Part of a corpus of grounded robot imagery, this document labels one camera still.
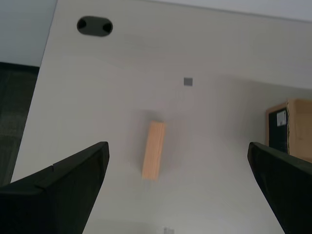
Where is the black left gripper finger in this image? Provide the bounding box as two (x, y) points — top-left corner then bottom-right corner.
(0, 141), (110, 234)
(247, 142), (312, 234)

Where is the light wooden block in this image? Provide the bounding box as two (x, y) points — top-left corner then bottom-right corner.
(141, 120), (167, 181)

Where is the black oval table grommet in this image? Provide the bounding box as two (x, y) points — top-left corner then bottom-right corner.
(76, 16), (114, 38)

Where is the brown cardboard box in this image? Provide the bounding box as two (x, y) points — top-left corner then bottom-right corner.
(265, 98), (312, 163)

